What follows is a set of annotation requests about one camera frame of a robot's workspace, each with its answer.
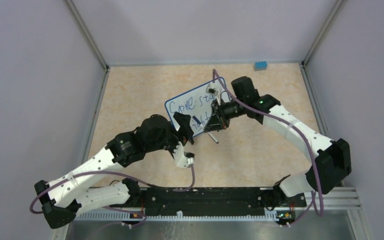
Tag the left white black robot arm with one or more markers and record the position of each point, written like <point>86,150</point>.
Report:
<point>64,198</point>

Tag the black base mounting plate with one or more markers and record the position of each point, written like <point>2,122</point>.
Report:
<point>210,202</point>

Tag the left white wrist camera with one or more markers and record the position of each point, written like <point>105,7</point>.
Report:
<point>182,158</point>

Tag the dark blue marker cap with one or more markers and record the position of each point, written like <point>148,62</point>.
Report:
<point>196,120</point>

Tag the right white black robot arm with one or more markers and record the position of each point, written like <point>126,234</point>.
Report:
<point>330,159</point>

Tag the blue toy brick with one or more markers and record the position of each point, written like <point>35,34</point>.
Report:
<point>260,66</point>

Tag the blue framed whiteboard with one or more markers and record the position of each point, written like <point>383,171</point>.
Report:
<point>194,102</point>

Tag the white slotted cable duct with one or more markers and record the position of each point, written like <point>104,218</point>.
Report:
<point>110,215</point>

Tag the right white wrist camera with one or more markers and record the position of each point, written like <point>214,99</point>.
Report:
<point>213,89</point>

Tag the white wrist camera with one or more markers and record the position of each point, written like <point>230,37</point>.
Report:
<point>182,158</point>
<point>213,89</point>

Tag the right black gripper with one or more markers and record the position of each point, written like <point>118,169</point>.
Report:
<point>218,120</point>

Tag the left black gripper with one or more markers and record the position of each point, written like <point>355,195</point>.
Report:
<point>184,130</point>

